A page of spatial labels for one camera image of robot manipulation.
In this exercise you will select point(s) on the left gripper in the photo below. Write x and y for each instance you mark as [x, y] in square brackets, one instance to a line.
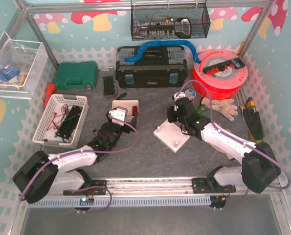
[126, 125]

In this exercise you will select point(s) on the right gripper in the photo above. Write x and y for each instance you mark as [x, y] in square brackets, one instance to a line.
[178, 110]

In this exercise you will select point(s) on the white plastic parts bin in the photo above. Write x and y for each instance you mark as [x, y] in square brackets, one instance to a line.
[127, 104]

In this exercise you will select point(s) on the large red spring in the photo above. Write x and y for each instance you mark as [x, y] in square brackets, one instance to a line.
[134, 110]

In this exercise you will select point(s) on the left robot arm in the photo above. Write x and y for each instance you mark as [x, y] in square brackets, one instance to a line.
[45, 173]

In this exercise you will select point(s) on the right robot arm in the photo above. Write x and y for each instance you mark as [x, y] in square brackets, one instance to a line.
[257, 168]

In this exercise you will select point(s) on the green brass pipe fitting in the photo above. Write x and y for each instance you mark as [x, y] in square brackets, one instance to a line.
[201, 110]

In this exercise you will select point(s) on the black plastic toolbox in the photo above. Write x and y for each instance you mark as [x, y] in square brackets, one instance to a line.
[159, 67]

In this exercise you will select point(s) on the white knit work glove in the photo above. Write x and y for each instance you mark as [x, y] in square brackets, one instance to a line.
[225, 106]

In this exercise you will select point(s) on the black device in basket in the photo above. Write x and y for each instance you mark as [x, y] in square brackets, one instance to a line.
[70, 122]

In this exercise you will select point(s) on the green plastic tool case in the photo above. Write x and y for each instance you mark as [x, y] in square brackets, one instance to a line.
[71, 75]

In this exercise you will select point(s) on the orange pneumatic tubing reel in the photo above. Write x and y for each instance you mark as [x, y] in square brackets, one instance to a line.
[222, 85]

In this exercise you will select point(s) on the white perforated basket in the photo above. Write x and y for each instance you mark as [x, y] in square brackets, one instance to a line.
[54, 114]

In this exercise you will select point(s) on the yellow black tool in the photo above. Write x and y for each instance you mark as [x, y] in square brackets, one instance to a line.
[250, 103]

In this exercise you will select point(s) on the black yellow work glove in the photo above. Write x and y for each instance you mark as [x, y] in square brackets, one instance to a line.
[253, 124]

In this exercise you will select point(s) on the yellow rod in corner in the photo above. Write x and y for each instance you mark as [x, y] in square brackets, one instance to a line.
[240, 47]

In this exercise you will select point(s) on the white peg base plate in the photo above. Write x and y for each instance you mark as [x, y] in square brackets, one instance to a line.
[170, 134]

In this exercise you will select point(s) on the solder wire spool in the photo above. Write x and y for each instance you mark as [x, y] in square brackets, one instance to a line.
[190, 94]

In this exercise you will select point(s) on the orange tool handle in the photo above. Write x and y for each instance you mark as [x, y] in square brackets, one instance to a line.
[50, 90]

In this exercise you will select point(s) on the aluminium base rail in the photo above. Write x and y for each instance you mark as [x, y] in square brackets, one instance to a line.
[147, 186]

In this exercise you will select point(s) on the black socket rail orange clips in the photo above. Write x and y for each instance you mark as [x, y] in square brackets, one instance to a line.
[236, 63]

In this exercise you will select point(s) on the grey slotted cable duct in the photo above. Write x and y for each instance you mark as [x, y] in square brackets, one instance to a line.
[101, 202]

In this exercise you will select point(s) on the black wire mesh shelf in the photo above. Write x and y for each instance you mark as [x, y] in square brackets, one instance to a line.
[169, 19]

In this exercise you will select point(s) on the clear acrylic wall box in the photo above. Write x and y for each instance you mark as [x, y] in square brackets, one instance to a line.
[21, 66]

